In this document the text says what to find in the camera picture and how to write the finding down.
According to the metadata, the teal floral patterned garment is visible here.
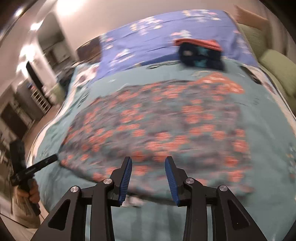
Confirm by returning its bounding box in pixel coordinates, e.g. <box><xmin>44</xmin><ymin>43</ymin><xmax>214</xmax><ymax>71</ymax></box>
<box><xmin>58</xmin><ymin>75</ymin><xmax>253</xmax><ymax>196</ymax></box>

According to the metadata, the person left hand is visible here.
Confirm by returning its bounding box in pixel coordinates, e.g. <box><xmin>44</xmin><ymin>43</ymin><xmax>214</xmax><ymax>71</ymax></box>
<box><xmin>15</xmin><ymin>179</ymin><xmax>40</xmax><ymax>204</ymax></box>

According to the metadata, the dark patterned pillow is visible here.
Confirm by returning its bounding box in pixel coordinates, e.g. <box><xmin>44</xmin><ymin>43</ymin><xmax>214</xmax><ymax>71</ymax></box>
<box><xmin>76</xmin><ymin>36</ymin><xmax>102</xmax><ymax>63</ymax></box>

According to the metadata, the black remote control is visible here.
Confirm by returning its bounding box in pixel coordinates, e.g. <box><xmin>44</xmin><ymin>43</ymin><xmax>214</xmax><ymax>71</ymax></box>
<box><xmin>240</xmin><ymin>66</ymin><xmax>262</xmax><ymax>85</ymax></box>

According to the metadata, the green pillow near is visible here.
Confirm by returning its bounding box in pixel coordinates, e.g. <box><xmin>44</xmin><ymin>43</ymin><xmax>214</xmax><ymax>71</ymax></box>
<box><xmin>259</xmin><ymin>49</ymin><xmax>296</xmax><ymax>97</ymax></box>

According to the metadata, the green pillow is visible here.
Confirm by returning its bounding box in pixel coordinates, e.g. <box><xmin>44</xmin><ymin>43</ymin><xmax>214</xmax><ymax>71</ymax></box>
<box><xmin>259</xmin><ymin>49</ymin><xmax>296</xmax><ymax>97</ymax></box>
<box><xmin>238</xmin><ymin>24</ymin><xmax>268</xmax><ymax>59</ymax></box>

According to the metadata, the folded navy star garment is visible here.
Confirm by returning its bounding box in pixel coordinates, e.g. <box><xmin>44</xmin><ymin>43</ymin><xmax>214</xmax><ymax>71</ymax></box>
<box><xmin>178</xmin><ymin>43</ymin><xmax>224</xmax><ymax>71</ymax></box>

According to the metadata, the purple tree print sheet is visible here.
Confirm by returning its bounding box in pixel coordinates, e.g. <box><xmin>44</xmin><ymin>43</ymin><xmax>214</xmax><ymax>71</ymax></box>
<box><xmin>95</xmin><ymin>9</ymin><xmax>258</xmax><ymax>80</ymax></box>

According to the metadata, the folded coral red garment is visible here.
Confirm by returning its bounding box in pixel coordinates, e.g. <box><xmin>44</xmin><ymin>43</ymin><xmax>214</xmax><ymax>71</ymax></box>
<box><xmin>175</xmin><ymin>38</ymin><xmax>223</xmax><ymax>52</ymax></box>

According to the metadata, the green pillow far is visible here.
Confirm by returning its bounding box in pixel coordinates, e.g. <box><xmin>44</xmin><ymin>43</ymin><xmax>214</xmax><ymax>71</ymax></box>
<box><xmin>238</xmin><ymin>24</ymin><xmax>268</xmax><ymax>59</ymax></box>

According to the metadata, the tan brown cushion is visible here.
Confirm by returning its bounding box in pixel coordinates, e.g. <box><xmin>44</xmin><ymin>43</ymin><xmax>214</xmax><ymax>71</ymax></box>
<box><xmin>235</xmin><ymin>5</ymin><xmax>269</xmax><ymax>31</ymax></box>

